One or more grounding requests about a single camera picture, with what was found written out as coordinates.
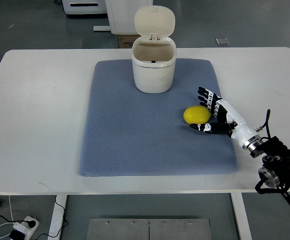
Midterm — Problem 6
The black power cable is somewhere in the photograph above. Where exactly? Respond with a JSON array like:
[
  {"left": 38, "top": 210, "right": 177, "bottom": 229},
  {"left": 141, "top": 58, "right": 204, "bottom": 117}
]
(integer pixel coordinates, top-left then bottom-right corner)
[{"left": 0, "top": 194, "right": 68, "bottom": 240}]

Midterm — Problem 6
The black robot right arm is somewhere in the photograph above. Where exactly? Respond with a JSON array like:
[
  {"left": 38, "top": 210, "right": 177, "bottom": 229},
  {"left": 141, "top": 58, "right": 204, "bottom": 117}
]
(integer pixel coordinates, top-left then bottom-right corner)
[{"left": 248, "top": 109, "right": 290, "bottom": 205}]

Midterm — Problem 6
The blue textured cloth mat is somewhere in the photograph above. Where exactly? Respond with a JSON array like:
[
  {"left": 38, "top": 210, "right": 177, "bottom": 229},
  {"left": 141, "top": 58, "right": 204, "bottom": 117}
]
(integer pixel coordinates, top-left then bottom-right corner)
[{"left": 79, "top": 58, "right": 239, "bottom": 177}]

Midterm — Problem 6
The white table leg right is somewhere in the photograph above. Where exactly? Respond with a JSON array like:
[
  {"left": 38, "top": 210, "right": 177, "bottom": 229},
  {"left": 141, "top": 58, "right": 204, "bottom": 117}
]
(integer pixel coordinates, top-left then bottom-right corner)
[{"left": 231, "top": 192, "right": 252, "bottom": 240}]

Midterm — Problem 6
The white table leg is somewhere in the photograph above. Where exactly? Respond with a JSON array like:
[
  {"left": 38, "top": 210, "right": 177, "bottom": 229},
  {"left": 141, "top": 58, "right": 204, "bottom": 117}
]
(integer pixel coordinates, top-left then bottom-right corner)
[
  {"left": 231, "top": 192, "right": 252, "bottom": 240},
  {"left": 47, "top": 194, "right": 67, "bottom": 240}
]

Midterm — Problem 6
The white trash bin open lid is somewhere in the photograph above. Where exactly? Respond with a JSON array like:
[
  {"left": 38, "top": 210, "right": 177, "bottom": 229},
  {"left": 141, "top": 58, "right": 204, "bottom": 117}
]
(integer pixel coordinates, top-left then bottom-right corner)
[{"left": 132, "top": 5, "right": 177, "bottom": 94}]

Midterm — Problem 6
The white power strip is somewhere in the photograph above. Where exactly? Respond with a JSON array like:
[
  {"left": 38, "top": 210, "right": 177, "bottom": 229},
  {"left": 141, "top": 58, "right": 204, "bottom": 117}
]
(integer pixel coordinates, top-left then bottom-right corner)
[{"left": 13, "top": 216, "right": 39, "bottom": 238}]

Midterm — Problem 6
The white appliance with slot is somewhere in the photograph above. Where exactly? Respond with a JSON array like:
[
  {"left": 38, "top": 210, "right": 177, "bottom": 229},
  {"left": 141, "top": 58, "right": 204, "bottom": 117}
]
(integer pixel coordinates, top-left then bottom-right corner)
[{"left": 62, "top": 0, "right": 107, "bottom": 15}]

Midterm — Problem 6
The yellow lemon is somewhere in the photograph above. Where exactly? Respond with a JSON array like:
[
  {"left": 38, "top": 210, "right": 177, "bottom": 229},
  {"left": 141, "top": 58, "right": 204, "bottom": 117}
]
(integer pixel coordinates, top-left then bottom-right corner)
[{"left": 183, "top": 105, "right": 211, "bottom": 124}]

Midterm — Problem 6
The grey floor plate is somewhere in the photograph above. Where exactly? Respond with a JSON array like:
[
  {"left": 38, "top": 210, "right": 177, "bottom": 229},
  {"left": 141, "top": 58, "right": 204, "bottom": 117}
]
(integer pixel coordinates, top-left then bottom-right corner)
[{"left": 215, "top": 37, "right": 229, "bottom": 46}]

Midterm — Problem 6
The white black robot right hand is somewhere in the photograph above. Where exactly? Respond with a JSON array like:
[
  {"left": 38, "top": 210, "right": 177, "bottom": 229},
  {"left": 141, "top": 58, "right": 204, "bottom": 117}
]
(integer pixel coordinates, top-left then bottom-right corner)
[{"left": 190, "top": 87, "right": 263, "bottom": 158}]

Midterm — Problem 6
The cardboard box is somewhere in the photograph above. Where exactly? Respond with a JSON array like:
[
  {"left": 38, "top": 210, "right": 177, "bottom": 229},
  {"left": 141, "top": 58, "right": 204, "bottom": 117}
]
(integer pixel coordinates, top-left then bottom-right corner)
[{"left": 118, "top": 34, "right": 140, "bottom": 49}]

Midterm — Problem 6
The white table leg left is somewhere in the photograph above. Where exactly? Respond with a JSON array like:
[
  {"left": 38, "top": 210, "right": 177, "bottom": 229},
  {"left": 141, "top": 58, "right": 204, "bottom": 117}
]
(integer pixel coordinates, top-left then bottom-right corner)
[{"left": 47, "top": 194, "right": 67, "bottom": 240}]

